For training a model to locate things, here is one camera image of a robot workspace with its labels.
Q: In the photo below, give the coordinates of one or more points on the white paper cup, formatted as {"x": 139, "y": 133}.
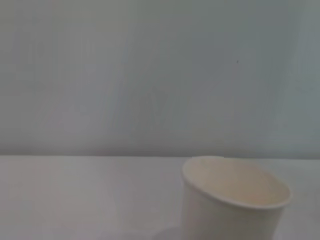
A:
{"x": 225, "y": 200}

